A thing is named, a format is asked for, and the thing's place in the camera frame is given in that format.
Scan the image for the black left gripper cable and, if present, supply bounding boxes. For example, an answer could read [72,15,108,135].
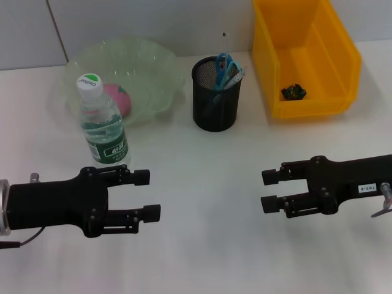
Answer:
[0,173,47,249]

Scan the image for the pink toy peach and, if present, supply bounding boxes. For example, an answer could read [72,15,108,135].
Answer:
[102,83,133,117]

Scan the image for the transparent plastic ruler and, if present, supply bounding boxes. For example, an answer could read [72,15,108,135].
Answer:
[220,32,231,89]

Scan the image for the translucent green fruit bowl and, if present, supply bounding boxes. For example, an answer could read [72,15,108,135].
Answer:
[62,36,187,126]

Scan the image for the black mesh pen holder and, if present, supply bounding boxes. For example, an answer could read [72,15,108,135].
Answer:
[191,55,244,132]

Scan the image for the yellow plastic bin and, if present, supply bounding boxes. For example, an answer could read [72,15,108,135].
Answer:
[252,0,363,119]

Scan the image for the clear bottle green label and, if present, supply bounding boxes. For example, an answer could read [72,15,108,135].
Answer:
[76,72,131,168]

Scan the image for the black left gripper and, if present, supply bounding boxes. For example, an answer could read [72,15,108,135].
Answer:
[7,164,162,239]

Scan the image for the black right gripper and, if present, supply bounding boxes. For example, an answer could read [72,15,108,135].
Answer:
[260,154,392,219]

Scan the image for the blue scissors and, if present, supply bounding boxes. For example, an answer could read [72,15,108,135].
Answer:
[203,52,243,119]

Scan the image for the grey silver pen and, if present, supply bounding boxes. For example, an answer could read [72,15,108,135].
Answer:
[225,64,247,90]

